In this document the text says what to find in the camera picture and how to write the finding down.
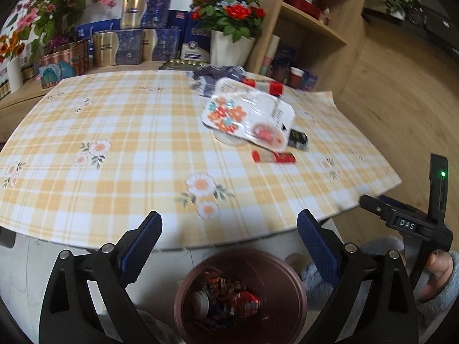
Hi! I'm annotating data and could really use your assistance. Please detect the red rose bouquet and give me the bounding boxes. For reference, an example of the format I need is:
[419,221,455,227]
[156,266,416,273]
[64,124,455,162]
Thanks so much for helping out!
[189,0,267,42]

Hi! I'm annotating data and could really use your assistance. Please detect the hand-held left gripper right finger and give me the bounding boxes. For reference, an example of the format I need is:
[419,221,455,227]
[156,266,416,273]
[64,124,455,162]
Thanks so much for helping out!
[297,208,419,344]

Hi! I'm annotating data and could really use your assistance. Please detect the person's right hand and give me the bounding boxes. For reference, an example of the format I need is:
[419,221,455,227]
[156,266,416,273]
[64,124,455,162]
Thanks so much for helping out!
[419,250,455,302]

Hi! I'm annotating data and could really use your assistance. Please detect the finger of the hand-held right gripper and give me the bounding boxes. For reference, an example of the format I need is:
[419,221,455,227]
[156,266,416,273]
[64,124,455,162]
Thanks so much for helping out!
[359,194,392,223]
[378,195,428,218]

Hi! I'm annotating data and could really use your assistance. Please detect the yellow plaid floral tablecloth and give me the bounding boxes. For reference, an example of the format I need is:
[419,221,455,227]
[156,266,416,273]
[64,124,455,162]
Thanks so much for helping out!
[0,70,402,251]

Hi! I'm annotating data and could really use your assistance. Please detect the brown red wrapper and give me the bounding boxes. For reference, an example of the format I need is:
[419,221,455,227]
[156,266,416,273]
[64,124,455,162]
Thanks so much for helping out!
[201,276,261,320]

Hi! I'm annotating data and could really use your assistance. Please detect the floral blister pack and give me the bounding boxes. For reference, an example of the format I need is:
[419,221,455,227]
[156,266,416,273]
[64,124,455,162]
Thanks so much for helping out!
[202,78,295,150]

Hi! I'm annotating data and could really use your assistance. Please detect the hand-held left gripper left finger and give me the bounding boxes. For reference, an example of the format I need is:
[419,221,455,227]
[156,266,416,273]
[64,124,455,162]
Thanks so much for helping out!
[39,211,163,344]

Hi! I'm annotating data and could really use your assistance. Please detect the red basket with handle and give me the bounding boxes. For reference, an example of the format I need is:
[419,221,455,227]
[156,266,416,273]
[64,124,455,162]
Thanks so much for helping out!
[285,0,322,19]

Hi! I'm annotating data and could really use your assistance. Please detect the black device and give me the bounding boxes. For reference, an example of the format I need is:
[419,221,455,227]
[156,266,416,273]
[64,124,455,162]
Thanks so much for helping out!
[405,3,459,35]

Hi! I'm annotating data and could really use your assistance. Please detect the grey crumpled wrapper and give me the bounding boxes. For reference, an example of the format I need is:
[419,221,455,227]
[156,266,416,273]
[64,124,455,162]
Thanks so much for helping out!
[186,65,249,97]

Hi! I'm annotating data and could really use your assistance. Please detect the small black box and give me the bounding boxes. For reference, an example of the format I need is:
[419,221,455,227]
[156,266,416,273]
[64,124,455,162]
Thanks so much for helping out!
[289,129,309,151]

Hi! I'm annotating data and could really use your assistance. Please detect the orange flower bouquet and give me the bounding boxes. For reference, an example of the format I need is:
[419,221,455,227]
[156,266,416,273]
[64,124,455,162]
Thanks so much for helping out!
[0,34,26,62]

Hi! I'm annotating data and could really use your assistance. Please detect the brown plastic basin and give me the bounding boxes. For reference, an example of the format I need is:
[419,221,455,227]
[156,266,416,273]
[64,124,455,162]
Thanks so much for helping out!
[174,248,309,344]

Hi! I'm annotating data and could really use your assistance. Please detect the dark blue box red label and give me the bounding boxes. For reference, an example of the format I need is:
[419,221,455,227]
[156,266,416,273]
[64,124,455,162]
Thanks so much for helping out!
[168,9,194,49]

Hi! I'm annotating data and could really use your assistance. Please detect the stack of pastel cups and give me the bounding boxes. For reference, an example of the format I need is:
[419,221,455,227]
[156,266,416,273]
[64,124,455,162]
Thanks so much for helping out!
[262,35,281,76]

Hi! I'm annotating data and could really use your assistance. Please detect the wooden shelf unit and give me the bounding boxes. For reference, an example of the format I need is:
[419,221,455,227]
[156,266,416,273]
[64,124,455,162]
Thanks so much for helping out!
[246,0,374,94]

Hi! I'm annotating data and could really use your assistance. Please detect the black counter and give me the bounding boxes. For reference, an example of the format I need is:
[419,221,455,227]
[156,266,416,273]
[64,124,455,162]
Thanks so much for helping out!
[362,5,459,48]

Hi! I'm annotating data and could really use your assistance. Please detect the row of small brown bottles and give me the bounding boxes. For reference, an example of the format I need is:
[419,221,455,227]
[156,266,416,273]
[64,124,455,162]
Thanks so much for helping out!
[0,62,39,99]

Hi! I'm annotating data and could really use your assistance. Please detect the blue purple box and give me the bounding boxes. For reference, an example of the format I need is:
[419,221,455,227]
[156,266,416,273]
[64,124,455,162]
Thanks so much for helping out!
[299,72,318,92]

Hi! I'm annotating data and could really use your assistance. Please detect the red cup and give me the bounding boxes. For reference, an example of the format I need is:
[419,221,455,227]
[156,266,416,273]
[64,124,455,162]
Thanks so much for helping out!
[289,66,305,89]

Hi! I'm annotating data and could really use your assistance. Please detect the white round lid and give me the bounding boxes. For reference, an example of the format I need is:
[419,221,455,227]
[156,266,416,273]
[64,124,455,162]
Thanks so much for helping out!
[192,290,211,316]
[214,132,249,147]

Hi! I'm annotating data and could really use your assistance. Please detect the purple flowers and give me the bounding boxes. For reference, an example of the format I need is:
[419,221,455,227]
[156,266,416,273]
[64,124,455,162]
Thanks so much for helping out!
[48,36,69,53]

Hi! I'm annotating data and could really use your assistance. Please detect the white ribbed vase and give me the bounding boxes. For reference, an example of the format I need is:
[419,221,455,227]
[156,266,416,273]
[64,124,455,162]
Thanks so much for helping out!
[7,57,24,92]

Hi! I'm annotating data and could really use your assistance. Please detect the white square vase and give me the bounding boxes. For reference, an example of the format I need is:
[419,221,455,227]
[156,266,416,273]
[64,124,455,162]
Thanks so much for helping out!
[210,30,256,68]

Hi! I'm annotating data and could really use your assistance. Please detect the blue gold gift box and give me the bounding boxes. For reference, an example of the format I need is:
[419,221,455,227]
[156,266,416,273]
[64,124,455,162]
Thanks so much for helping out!
[120,0,172,30]
[92,30,143,67]
[141,28,182,62]

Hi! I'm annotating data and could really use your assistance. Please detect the striped basket box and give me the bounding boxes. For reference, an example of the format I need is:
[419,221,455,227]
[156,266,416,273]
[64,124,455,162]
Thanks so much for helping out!
[38,41,91,90]

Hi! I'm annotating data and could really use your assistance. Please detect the blue white badge box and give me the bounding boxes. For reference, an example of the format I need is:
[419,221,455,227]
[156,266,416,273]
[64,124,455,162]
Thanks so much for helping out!
[179,25,213,62]

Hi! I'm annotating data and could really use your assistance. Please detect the pink blossom plant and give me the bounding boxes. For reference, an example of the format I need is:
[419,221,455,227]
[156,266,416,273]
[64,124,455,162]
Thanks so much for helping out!
[14,0,117,62]

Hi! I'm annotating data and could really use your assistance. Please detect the red white snack packet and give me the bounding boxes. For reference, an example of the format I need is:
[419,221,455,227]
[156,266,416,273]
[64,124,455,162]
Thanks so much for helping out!
[244,78,285,97]

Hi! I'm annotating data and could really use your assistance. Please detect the gold capsule tray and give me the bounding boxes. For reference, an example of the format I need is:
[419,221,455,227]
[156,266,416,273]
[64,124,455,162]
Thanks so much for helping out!
[160,59,213,73]

